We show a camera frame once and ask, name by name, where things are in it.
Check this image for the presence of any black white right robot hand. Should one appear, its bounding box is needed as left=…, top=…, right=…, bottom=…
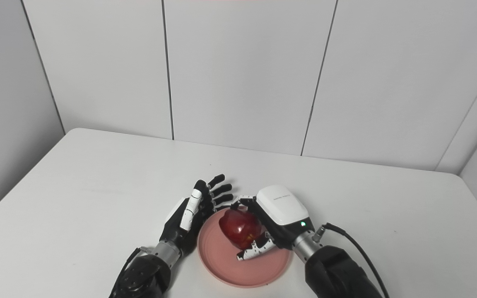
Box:
left=231, top=185, right=316, bottom=261

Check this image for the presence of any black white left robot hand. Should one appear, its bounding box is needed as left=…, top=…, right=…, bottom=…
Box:
left=159, top=174, right=234, bottom=256

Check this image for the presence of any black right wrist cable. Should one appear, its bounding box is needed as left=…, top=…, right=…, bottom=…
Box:
left=313, top=223, right=390, bottom=298

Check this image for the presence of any pink round plate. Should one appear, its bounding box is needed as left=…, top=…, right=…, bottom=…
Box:
left=198, top=209, right=293, bottom=288

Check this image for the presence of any red apple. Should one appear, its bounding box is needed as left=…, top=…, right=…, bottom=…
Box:
left=219, top=208, right=263, bottom=250

